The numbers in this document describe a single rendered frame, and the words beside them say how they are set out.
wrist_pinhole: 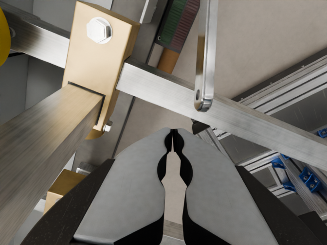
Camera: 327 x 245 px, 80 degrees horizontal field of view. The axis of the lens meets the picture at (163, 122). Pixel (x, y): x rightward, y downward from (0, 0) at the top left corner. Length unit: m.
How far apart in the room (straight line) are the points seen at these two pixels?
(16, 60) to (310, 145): 0.51
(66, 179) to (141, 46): 0.24
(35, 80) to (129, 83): 0.35
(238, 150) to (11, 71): 0.95
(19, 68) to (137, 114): 0.77
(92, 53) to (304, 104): 0.98
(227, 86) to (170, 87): 0.94
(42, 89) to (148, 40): 0.29
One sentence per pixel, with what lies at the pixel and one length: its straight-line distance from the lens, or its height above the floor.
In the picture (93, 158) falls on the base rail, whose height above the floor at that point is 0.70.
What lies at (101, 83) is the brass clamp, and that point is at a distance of 0.21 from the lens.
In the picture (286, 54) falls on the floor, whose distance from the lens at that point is 1.20.
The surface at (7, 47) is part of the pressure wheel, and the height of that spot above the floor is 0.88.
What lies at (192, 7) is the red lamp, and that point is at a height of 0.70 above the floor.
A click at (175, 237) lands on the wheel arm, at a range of 0.39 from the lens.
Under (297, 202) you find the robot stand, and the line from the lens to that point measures 1.47.
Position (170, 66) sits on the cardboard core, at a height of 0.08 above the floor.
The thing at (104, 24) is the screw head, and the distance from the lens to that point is 0.19.
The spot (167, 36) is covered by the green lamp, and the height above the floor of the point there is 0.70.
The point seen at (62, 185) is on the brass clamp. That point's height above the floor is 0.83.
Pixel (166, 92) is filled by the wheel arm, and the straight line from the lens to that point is 0.21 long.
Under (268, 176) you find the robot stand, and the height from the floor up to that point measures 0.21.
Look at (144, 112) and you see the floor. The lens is 1.16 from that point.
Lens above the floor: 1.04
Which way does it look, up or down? 62 degrees down
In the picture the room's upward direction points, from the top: 175 degrees counter-clockwise
